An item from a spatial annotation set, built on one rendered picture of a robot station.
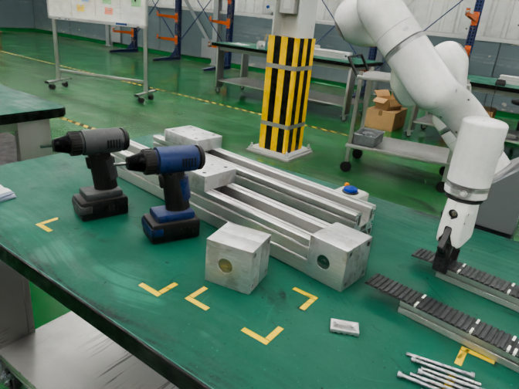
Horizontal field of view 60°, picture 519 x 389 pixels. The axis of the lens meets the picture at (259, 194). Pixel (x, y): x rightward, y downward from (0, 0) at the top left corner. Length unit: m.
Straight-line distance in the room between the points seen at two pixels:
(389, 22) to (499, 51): 7.62
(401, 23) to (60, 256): 0.84
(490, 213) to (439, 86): 0.55
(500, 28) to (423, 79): 7.65
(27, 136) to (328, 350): 1.93
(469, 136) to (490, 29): 7.71
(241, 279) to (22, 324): 1.00
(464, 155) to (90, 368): 1.23
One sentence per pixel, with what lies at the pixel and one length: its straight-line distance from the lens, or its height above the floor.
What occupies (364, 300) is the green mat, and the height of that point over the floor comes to 0.78.
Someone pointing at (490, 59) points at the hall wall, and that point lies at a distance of 8.60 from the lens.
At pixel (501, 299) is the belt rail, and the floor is 0.79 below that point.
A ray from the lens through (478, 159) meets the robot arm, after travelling 0.96.
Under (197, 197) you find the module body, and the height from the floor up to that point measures 0.84.
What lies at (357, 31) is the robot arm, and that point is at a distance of 1.17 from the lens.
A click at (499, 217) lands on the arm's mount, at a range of 1.41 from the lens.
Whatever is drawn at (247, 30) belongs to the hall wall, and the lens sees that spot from 10.67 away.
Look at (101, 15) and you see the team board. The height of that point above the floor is 1.06.
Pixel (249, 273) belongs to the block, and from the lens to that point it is 0.86.
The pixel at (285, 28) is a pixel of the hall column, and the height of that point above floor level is 1.17.
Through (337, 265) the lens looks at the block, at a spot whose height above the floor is 0.84.
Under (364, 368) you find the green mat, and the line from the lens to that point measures 0.78.
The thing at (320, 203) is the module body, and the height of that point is 0.86.
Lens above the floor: 1.29
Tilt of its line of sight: 22 degrees down
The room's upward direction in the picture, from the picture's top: 5 degrees clockwise
